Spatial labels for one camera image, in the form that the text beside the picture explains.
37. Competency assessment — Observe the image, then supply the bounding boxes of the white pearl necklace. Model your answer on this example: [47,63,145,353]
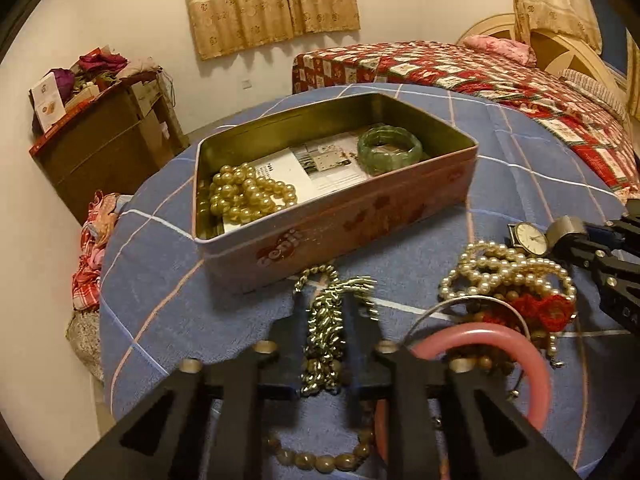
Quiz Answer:
[439,241,578,368]

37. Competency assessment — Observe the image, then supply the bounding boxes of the bed with red quilt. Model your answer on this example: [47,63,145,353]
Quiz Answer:
[291,40,640,206]

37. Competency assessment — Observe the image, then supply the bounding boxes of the white cardboard box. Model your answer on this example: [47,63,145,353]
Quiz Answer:
[29,72,67,131]

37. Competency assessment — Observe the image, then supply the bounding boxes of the gold chain necklace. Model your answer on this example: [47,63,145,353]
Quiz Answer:
[294,264,378,397]

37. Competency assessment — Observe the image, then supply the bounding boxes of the printed paper leaflet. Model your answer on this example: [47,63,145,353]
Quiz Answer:
[222,132,383,233]

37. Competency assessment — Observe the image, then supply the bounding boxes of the pink tin box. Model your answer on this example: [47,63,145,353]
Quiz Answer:
[192,92,478,296]

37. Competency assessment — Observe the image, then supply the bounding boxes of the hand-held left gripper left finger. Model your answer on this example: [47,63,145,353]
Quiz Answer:
[62,285,313,480]

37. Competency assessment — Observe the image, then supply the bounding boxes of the pink pillow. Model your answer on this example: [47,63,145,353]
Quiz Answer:
[462,35,537,67]

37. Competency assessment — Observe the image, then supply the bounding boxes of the silver bangle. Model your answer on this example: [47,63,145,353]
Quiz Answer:
[404,297,533,361]

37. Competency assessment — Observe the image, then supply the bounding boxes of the green jade bangle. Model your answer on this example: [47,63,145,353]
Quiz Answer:
[357,124,424,165]

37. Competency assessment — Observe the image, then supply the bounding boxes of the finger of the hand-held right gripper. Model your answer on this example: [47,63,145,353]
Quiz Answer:
[587,212,640,256]
[552,230,640,331]

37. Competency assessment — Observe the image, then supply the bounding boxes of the pile of clothes on floor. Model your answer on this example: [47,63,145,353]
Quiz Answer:
[65,190,133,381]

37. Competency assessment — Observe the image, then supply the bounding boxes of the cream wooden headboard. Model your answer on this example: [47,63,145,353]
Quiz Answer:
[456,14,632,111]

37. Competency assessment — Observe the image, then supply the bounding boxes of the pink bangle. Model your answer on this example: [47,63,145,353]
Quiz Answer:
[374,322,552,466]

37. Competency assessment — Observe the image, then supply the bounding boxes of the silver wrist watch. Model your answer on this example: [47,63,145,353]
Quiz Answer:
[507,216,585,256]

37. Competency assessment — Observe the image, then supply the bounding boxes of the brown wooden cabinet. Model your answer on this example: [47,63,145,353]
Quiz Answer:
[30,72,188,226]

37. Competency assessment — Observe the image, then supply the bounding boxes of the brown oval bead bracelet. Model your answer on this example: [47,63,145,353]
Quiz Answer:
[265,410,376,472]

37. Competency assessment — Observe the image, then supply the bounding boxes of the striped pillow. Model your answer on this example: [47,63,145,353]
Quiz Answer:
[559,69,628,118]

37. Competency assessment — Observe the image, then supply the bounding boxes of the pile of clothes on cabinet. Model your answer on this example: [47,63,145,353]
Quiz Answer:
[50,47,163,106]

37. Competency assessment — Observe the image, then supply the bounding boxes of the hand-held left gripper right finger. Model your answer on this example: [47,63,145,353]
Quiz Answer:
[342,280,583,480]

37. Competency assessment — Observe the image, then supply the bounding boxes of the flat red box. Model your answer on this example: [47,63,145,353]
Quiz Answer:
[28,95,101,156]

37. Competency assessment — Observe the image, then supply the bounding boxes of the red cord pendant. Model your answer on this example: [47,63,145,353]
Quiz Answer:
[507,292,576,333]

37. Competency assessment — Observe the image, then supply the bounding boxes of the golden pearl necklace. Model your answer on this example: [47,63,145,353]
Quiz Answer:
[197,162,299,233]

